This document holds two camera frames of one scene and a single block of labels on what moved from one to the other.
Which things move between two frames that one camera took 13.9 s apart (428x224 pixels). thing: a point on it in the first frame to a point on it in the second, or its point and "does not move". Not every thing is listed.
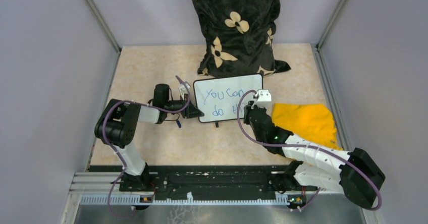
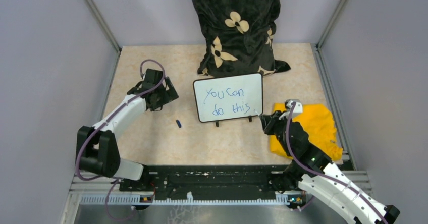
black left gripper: [190, 110] to [170, 95]
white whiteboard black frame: [217, 99] does not move
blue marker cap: [178, 123] does not move
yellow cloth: [313, 122] does not move
